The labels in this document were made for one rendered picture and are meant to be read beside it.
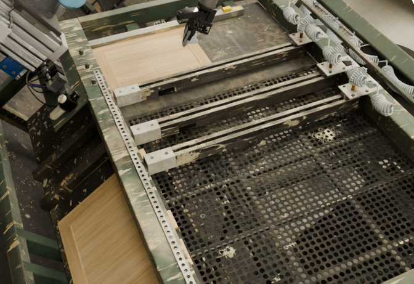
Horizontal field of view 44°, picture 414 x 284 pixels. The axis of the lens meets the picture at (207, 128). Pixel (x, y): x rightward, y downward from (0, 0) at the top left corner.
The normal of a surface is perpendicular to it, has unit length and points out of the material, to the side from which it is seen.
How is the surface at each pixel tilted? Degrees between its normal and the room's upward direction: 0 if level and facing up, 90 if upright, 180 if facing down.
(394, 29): 90
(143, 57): 55
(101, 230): 90
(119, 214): 90
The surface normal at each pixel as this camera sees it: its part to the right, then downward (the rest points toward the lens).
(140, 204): 0.00, -0.71
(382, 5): -0.57, -0.48
